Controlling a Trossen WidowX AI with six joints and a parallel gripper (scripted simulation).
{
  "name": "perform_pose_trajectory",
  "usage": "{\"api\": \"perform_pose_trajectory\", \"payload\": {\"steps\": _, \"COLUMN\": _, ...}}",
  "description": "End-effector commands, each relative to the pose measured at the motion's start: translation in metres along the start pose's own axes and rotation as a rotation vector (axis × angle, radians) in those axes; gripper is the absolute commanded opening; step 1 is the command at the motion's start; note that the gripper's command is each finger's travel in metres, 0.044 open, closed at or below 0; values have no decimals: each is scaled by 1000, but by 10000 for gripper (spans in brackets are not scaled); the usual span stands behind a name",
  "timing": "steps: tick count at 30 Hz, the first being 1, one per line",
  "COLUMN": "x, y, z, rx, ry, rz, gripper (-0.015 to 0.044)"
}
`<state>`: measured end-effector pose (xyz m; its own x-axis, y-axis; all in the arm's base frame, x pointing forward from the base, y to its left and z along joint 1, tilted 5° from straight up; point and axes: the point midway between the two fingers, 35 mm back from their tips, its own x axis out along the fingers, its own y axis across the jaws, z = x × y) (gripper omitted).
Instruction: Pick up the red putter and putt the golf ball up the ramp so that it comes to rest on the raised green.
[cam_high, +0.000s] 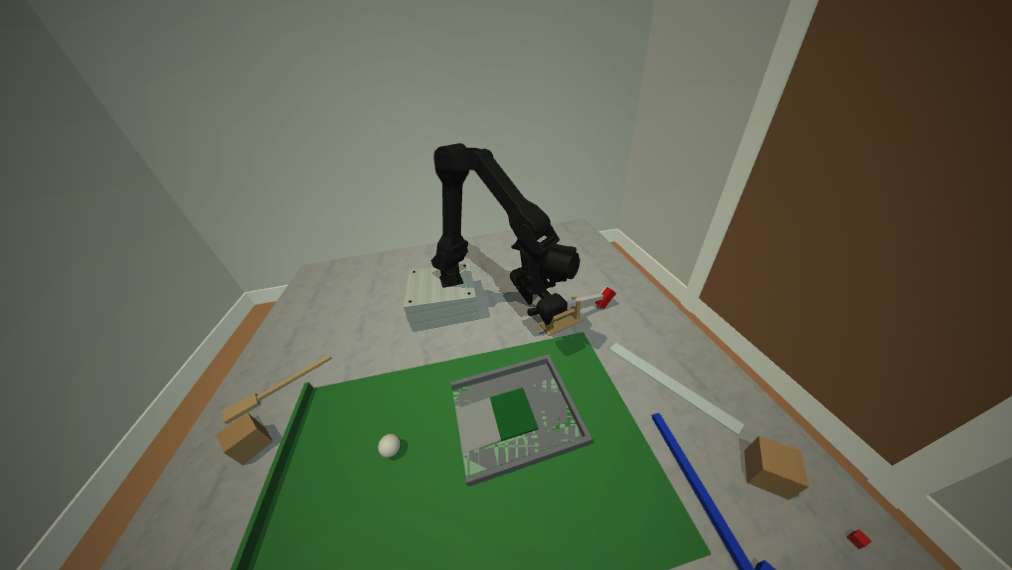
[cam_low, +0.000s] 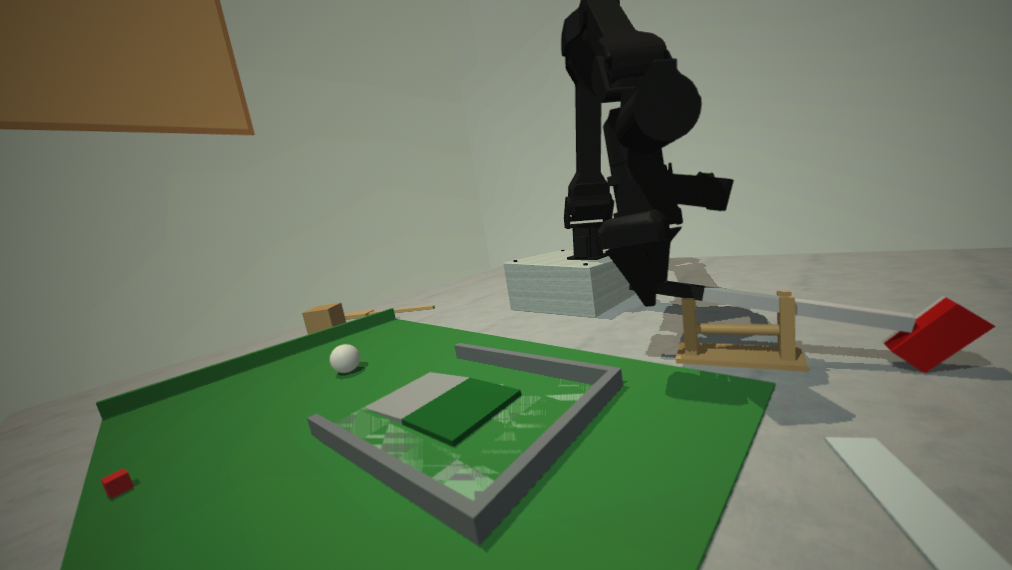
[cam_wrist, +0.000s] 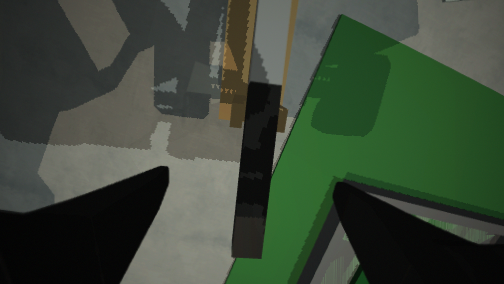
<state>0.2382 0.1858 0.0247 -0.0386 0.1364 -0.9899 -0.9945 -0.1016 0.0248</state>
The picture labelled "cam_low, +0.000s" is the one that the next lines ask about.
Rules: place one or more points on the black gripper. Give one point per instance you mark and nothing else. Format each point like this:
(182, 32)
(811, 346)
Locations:
(639, 237)

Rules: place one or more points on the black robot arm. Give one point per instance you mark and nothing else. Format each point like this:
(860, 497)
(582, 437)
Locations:
(610, 61)

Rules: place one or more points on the red putter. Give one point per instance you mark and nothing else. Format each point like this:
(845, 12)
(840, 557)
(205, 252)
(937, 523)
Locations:
(924, 340)

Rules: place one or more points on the tan cube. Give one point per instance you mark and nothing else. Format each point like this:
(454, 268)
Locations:
(323, 317)

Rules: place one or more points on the white golf ball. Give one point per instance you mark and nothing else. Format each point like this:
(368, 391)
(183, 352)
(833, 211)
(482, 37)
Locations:
(344, 358)

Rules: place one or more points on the red block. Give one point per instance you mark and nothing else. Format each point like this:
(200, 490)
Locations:
(117, 483)

